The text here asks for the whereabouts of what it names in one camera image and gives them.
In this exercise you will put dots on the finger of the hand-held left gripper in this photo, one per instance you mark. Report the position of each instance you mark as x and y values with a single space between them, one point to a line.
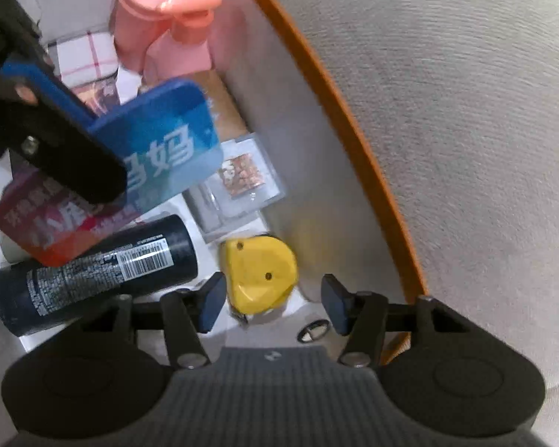
51 91
65 158

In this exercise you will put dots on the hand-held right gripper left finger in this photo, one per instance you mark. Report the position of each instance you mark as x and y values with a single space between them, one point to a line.
212 302

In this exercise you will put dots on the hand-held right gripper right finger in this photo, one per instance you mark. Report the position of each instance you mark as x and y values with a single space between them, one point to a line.
334 305

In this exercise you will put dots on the plaid wallet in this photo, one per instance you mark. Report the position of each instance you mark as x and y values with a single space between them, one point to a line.
84 56

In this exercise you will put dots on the dark printed small box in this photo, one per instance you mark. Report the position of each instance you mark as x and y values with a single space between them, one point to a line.
100 98

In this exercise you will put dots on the yellow tape measure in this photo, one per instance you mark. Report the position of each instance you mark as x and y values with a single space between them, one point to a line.
256 270

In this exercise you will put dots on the blue and red packet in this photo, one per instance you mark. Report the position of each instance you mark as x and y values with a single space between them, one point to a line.
167 149

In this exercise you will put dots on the white jar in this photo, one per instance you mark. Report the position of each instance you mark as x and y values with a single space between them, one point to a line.
11 249

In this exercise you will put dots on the dark blue spray can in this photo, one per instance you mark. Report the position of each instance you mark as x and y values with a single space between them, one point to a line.
98 270

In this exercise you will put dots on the clear plastic box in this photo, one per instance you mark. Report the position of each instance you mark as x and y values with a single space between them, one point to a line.
247 181

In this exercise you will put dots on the pink bottle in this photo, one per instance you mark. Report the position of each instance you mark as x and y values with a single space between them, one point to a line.
181 56

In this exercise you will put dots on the brown cardboard box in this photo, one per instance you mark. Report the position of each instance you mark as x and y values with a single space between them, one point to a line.
228 116

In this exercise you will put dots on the orange cardboard box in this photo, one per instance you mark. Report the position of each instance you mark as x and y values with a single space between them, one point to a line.
284 102

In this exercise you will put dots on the beige sofa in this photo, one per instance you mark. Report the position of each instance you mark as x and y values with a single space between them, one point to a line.
447 102

